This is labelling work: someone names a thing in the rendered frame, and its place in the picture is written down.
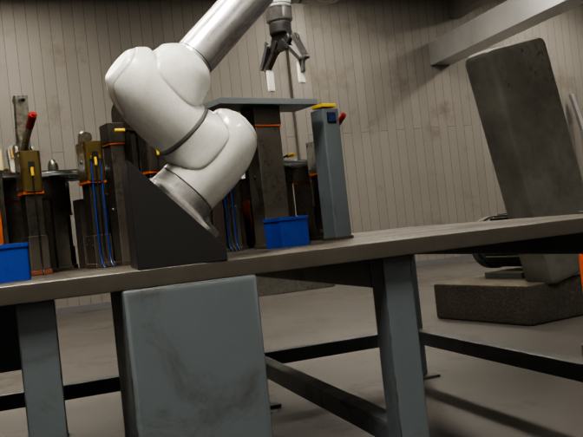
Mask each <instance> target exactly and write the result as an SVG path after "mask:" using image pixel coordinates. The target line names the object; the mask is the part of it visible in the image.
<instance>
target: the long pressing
mask: <svg viewBox="0 0 583 437"><path fill-rule="evenodd" d="M284 165H285V166H291V167H292V168H293V167H297V166H305V165H308V162H307V160H284ZM49 175H60V178H65V182H68V181H77V180H79V173H78V169H71V170H51V171H42V178H45V177H49ZM2 176H3V180H11V178H12V177H14V180H16V172H11V173H2Z"/></svg>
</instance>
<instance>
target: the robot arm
mask: <svg viewBox="0 0 583 437"><path fill-rule="evenodd" d="M338 1H339V0H218V1H217V2H216V3H215V4H214V5H213V7H212V8H211V9H210V10H209V11H208V12H207V13H206V14H205V15H204V16H203V17H202V18H201V19H200V20H199V21H198V22H197V23H196V24H195V26H194V27H193V28H192V29H191V30H190V31H189V32H188V33H187V35H186V36H185V37H184V38H183V39H182V40H181V41H180V42H179V43H166V44H162V45H161V46H160V47H159V48H157V49H155V50H154V51H152V50H151V49H150V48H148V47H136V48H134V49H129V50H127V51H125V52H124V53H123V54H122V55H121V56H120V57H119V58H118V59H117V60H116V61H115V63H114V64H113V65H112V67H111V68H110V69H109V71H108V72H107V74H106V77H105V81H106V84H107V91H108V95H109V97H110V99H111V101H112V102H113V104H114V105H115V108H116V109H117V111H118V112H119V114H120V115H121V117H122V118H123V119H124V120H125V121H126V122H127V123H128V125H129V126H130V127H131V128H132V129H133V130H134V131H135V132H136V133H137V134H138V135H139V136H140V137H141V138H142V139H143V140H145V141H146V142H147V143H148V144H149V145H151V146H152V147H154V148H155V149H156V150H157V151H158V152H159V153H160V154H161V155H162V157H163V159H164V160H165V161H166V163H167V164H166V165H165V166H164V167H163V168H162V169H161V170H160V171H159V172H158V173H157V174H156V175H155V176H154V177H153V178H152V179H150V180H151V181H152V182H154V183H155V184H156V185H157V186H158V187H159V188H160V189H161V190H162V191H163V192H164V193H165V194H166V195H168V196H169V197H170V198H171V199H172V200H173V201H175V202H176V203H177V204H178V205H179V206H180V207H182V208H183V209H184V210H185V211H186V212H187V213H189V214H190V215H191V216H192V217H193V218H194V219H196V220H197V221H198V222H199V223H200V224H201V225H203V226H204V227H205V228H206V229H207V230H208V231H209V232H211V233H212V234H213V235H214V237H216V238H217V237H218V236H219V232H218V231H217V230H216V229H215V227H214V226H213V225H212V223H211V222H210V221H209V219H210V218H209V217H207V216H208V214H209V213H210V211H211V210H212V209H213V208H214V207H215V206H216V205H217V204H218V203H219V202H220V201H221V200H222V199H223V198H224V197H225V196H226V195H227V194H228V193H229V192H230V191H231V190H232V189H233V188H234V187H235V185H236V184H237V183H238V182H239V180H240V179H241V177H242V176H243V175H244V173H245V172H246V170H247V168H248V167H249V165H250V163H251V161H252V158H253V155H254V154H255V151H256V147H257V135H256V132H255V130H254V128H253V127H252V125H251V124H250V123H249V121H248V120H247V119H246V118H245V117H243V116H242V115H241V114H239V113H237V112H235V111H232V110H230V109H226V108H218V109H216V110H214V111H213V112H212V111H211V110H209V109H207V108H206V107H205V106H204V105H203V102H204V100H205V99H206V95H207V92H208V91H209V89H210V87H211V76H210V73H211V72H212V71H213V70H214V69H215V67H216V66H217V65H218V64H219V63H220V62H221V60H222V59H223V58H224V57H225V56H226V55H227V53H228V52H229V51H230V50H231V49H232V48H233V46H234V45H235V44H236V43H237V42H238V41H239V39H240V38H241V37H242V36H243V35H244V34H245V33H246V32H247V31H248V30H249V29H250V28H251V27H252V25H253V24H254V23H255V22H256V21H257V20H258V18H259V17H260V16H261V15H262V14H263V13H264V12H265V19H266V23H267V24H269V32H270V36H271V38H272V40H271V41H270V42H265V43H264V46H265V49H264V53H263V56H262V61H261V64H260V69H259V70H260V71H264V72H265V80H266V81H267V86H268V92H275V84H274V75H273V71H272V67H273V65H274V63H275V61H276V59H277V57H278V55H279V54H280V52H284V51H285V50H289V51H290V52H291V53H292V54H293V55H294V56H295V57H296V58H297V59H298V62H297V69H298V82H299V83H306V80H305V71H306V67H305V61H306V60H307V59H309V58H310V55H309V54H308V52H307V50H306V48H305V46H304V44H303V43H302V41H301V40H300V35H299V33H295V32H292V24H291V21H292V19H293V18H292V4H295V3H302V4H309V5H327V4H332V3H336V2H338ZM292 40H293V41H294V43H295V44H296V46H297V48H298V51H299V52H300V53H299V52H298V51H297V49H296V48H295V46H294V45H293V44H292ZM275 50H276V51H275Z"/></svg>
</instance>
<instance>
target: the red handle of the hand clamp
mask: <svg viewBox="0 0 583 437"><path fill-rule="evenodd" d="M36 117H37V114H36V113H35V112H29V116H28V119H27V122H26V126H25V127H26V128H25V132H24V136H23V142H22V145H21V151H28V145H29V139H30V136H31V133H32V129H33V128H34V126H35V122H36Z"/></svg>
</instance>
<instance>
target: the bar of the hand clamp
mask: <svg viewBox="0 0 583 437"><path fill-rule="evenodd" d="M12 103H13V106H14V121H15V135H16V145H17V147H18V151H21V142H20V141H23V136H24V132H25V128H26V127H25V126H26V122H27V119H28V116H29V105H28V96H27V95H13V98H12Z"/></svg>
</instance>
